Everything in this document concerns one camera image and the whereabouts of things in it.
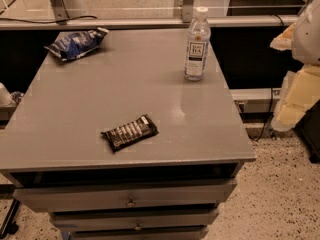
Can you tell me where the black candy bar pack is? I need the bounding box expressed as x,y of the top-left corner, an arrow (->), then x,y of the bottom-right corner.
101,114 -> 159,152

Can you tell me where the middle grey drawer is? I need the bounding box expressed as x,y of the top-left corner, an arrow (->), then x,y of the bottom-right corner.
51,206 -> 218,232

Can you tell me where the grey drawer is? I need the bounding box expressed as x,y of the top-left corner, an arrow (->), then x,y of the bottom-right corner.
51,206 -> 218,232
72,226 -> 208,240
13,179 -> 237,213

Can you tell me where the grey drawer cabinet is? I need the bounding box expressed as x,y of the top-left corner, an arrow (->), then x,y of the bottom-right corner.
0,28 -> 257,240

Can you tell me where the bottom grey drawer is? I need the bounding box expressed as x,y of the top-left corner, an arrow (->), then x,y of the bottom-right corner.
72,226 -> 208,240

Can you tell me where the top grey drawer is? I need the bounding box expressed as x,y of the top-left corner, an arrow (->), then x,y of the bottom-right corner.
13,179 -> 237,213

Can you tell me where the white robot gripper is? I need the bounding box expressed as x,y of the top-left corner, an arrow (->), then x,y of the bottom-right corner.
270,0 -> 320,132

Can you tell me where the clear plastic water bottle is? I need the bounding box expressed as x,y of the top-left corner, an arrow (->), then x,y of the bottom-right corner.
184,7 -> 211,81

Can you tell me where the black stand leg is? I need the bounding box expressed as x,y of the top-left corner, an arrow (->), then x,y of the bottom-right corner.
0,199 -> 20,240

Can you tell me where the black hanging cable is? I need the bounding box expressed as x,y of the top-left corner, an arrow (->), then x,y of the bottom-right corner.
248,14 -> 286,142

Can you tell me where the blue chip bag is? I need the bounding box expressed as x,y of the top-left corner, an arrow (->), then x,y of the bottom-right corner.
45,27 -> 109,61

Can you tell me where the white object at left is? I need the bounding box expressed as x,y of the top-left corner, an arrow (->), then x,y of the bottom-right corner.
0,82 -> 12,106

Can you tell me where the black cable on rail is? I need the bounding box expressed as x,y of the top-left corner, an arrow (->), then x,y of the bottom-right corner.
0,14 -> 98,25

